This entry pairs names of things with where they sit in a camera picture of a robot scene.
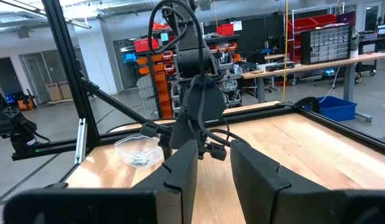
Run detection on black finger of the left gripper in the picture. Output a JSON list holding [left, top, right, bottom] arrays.
[[169, 112, 199, 149]]

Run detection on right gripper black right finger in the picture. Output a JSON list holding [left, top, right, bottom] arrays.
[[230, 139, 385, 224]]

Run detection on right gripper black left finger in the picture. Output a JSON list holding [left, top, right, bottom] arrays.
[[2, 139, 199, 224]]

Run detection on green stevia packet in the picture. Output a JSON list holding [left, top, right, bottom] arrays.
[[128, 156, 151, 166]]

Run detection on red bins on rack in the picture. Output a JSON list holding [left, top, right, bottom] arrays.
[[287, 13, 338, 34]]

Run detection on grey bin rack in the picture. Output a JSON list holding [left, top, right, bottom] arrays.
[[211, 43, 244, 108]]

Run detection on clear plastic bin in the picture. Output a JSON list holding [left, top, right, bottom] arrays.
[[113, 133, 165, 170]]

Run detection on orange bin shelf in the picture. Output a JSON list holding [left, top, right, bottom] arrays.
[[136, 49, 176, 119]]

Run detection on small red bin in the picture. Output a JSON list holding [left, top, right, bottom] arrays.
[[215, 23, 235, 37]]

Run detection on black device on workbench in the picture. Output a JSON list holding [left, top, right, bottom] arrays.
[[256, 61, 295, 72]]

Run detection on wide red bin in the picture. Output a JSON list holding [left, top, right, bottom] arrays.
[[133, 37, 160, 54]]

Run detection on blue plastic tub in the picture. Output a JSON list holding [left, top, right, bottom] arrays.
[[303, 95, 358, 123]]

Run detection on cardboard box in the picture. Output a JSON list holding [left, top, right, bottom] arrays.
[[44, 82, 64, 102], [58, 80, 74, 100]]

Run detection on black small-parts drawer cabinet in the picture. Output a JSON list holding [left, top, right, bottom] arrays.
[[300, 24, 353, 65]]

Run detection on plant in white pot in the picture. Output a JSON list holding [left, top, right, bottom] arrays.
[[349, 35, 362, 59]]

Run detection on black rolling cart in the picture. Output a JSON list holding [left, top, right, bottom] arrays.
[[355, 39, 379, 77]]

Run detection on long ceiling light bar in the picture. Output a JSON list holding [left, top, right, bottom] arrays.
[[0, 0, 93, 30]]

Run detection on silver metal bracket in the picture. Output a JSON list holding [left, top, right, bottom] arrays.
[[74, 118, 88, 165]]

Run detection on yellow hanging cord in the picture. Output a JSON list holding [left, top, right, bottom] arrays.
[[281, 0, 290, 95]]

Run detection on white cable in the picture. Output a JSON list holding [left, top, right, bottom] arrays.
[[318, 66, 341, 104]]

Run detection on black camera on mount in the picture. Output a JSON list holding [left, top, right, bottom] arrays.
[[1, 105, 52, 156]]

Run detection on black aluminium frame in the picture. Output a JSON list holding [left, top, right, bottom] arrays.
[[11, 0, 385, 161]]

